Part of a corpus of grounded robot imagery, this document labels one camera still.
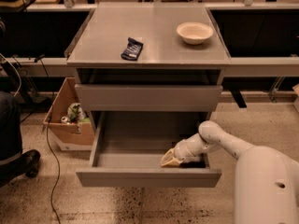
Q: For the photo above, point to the grey drawer cabinet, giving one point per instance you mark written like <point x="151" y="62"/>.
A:
<point x="165" y="58"/>

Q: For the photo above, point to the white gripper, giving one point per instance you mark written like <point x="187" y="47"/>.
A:
<point x="183" y="151"/>

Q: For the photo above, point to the person's dark trouser leg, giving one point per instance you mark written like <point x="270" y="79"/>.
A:
<point x="10" y="131"/>

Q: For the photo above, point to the grey top drawer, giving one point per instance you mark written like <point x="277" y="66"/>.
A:
<point x="148" y="98"/>

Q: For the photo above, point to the grey drawer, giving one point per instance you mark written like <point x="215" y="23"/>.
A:
<point x="128" y="147"/>
<point x="148" y="98"/>

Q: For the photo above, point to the black shoe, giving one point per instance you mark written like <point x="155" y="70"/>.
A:
<point x="26" y="164"/>

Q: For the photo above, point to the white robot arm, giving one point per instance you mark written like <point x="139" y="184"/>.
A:
<point x="266" y="180"/>

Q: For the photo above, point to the brown cardboard box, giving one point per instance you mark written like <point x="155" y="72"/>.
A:
<point x="69" y="126"/>

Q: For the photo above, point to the dark blue snack packet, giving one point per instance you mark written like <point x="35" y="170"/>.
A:
<point x="133" y="50"/>

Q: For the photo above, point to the small metal can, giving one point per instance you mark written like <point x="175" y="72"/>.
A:
<point x="65" y="120"/>

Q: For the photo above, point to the green white crumpled wrapper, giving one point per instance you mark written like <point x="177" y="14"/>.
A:
<point x="76" y="114"/>

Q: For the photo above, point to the white paper bowl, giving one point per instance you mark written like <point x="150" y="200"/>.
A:
<point x="194" y="33"/>

